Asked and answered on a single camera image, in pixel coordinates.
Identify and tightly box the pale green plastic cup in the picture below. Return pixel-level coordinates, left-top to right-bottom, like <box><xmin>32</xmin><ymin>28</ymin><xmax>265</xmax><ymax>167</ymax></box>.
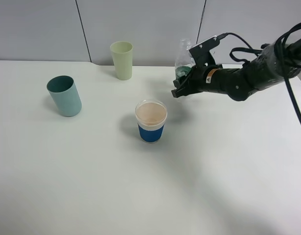
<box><xmin>110</xmin><ymin>41</ymin><xmax>133</xmax><ymax>80</ymax></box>

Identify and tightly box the clear bottle green label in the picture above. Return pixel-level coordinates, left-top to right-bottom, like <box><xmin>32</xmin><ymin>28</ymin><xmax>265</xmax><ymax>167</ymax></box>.
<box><xmin>175</xmin><ymin>39</ymin><xmax>194</xmax><ymax>79</ymax></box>

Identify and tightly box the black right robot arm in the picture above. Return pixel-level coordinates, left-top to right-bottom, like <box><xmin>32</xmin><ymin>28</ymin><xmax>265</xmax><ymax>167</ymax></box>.
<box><xmin>172</xmin><ymin>23</ymin><xmax>301</xmax><ymax>101</ymax></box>

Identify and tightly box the black camera cable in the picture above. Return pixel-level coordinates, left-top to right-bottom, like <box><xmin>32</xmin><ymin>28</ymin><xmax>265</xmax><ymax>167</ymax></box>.
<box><xmin>217</xmin><ymin>21</ymin><xmax>301</xmax><ymax>138</ymax></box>

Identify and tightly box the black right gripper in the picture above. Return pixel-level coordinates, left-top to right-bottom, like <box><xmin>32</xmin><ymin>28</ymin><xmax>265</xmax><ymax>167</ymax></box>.
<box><xmin>171</xmin><ymin>67</ymin><xmax>253</xmax><ymax>101</ymax></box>

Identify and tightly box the teal plastic cup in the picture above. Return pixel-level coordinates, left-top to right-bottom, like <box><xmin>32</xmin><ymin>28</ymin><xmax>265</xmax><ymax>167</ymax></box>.
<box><xmin>46</xmin><ymin>75</ymin><xmax>82</xmax><ymax>117</ymax></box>

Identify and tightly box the blue sleeved glass cup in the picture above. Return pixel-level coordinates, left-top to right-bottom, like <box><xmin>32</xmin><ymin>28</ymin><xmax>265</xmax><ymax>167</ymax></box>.
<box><xmin>135</xmin><ymin>99</ymin><xmax>167</xmax><ymax>143</ymax></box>

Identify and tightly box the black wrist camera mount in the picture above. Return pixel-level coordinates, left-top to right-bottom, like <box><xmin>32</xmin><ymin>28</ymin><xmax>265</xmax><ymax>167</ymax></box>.
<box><xmin>189</xmin><ymin>36</ymin><xmax>220</xmax><ymax>68</ymax></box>

